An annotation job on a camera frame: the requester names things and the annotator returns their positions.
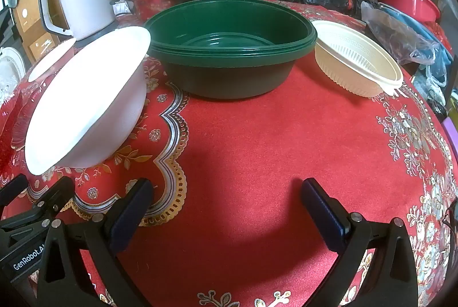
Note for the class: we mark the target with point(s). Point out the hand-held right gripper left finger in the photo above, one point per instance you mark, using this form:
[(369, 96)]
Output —
[(128, 217)]

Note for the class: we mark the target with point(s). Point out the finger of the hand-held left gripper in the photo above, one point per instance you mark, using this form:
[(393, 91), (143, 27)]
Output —
[(53, 196), (10, 189)]

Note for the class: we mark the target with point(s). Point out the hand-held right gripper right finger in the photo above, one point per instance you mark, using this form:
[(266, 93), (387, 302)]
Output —
[(329, 221)]

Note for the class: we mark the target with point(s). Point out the white foam bowl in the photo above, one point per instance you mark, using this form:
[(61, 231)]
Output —
[(89, 95), (50, 58)]

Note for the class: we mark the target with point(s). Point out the cream plastic bowl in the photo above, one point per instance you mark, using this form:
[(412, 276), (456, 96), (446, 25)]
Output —
[(352, 60)]

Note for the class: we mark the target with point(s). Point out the dark green plastic bowl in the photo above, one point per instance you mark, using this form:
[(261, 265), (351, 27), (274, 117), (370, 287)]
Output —
[(232, 42)]

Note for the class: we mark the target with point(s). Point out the red floral tablecloth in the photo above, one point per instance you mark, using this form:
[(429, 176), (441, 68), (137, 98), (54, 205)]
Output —
[(232, 149)]

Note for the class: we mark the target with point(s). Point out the purple object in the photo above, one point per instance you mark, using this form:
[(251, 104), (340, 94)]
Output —
[(451, 126)]

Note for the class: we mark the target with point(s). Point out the cardboard box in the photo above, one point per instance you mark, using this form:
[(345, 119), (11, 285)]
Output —
[(32, 6)]

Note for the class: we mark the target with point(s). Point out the clear plastic bag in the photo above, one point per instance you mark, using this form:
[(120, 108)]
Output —
[(390, 35)]

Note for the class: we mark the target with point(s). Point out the blue plastic bag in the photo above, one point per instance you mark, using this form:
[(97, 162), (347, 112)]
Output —
[(438, 45)]

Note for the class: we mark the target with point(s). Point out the red plastic basin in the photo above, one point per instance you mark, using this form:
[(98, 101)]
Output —
[(408, 2)]

